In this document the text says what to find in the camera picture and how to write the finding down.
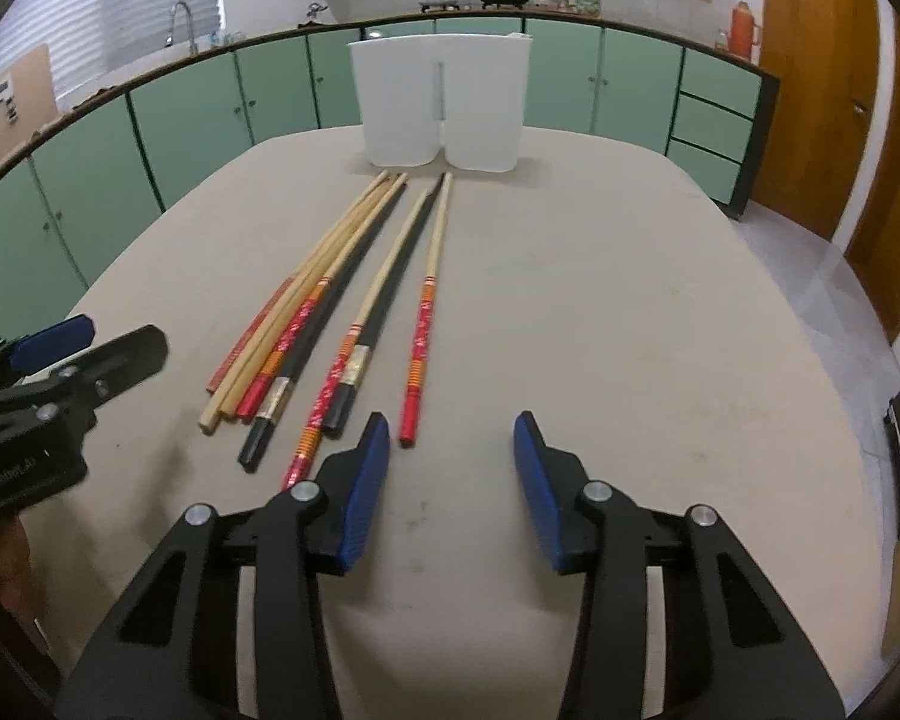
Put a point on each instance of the chrome kitchen faucet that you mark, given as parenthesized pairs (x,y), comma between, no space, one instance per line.
(182,19)

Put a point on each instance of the row of glass jars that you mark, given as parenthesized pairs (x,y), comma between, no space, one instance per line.
(566,1)

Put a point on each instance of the green base kitchen cabinets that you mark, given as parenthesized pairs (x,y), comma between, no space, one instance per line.
(187,120)

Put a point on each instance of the plain bamboo chopstick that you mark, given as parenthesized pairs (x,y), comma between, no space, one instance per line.
(231,405)
(211,421)

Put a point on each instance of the small tap fixture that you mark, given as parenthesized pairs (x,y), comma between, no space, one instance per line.
(315,13)

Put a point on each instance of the black gold-banded chopstick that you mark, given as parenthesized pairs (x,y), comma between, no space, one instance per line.
(367,337)
(259,442)

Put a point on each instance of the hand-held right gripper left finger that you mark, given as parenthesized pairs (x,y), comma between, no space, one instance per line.
(364,491)

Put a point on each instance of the clear bottles beside faucet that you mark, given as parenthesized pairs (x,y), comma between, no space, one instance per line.
(226,37)

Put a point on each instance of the white two-compartment utensil holder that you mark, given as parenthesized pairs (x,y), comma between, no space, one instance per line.
(397,105)

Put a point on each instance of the white window blind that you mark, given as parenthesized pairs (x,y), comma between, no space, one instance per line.
(135,7)

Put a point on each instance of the brown wooden door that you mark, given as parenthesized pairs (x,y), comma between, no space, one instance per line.
(896,187)
(810,90)

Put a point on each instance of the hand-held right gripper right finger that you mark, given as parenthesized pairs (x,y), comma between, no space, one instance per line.
(538,491)

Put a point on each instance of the brown cardboard box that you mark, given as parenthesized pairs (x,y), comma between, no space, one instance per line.
(11,112)

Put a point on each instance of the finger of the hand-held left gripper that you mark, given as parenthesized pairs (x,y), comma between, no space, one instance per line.
(52,339)
(124,360)

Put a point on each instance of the orange thermos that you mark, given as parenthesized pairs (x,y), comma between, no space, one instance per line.
(742,30)

